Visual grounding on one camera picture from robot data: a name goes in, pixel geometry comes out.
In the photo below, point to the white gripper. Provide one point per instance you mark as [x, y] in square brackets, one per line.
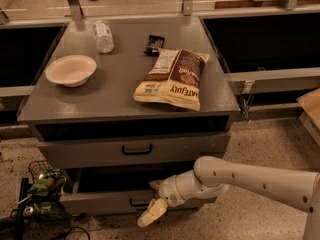
[168, 190]

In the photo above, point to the grey drawer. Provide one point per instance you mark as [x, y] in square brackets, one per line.
[117, 189]
[131, 151]

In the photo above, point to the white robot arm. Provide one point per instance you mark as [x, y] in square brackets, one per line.
[211, 177]

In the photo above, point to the grey top drawer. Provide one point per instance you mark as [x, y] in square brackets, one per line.
[131, 151]

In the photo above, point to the grey drawer cabinet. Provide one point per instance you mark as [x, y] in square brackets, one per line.
[104, 108]

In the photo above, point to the green chip bag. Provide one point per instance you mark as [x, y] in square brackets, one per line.
[49, 183]

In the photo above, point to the brown cream chip bag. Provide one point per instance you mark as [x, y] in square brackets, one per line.
[174, 79]

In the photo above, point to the white paper bowl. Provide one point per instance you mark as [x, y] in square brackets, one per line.
[71, 71]

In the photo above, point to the dark snack bar wrapper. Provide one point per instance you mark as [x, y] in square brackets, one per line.
[153, 45]

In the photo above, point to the brown cardboard box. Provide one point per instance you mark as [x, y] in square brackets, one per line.
[310, 103]

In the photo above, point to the black wire basket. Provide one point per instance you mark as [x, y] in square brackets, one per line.
[38, 168]

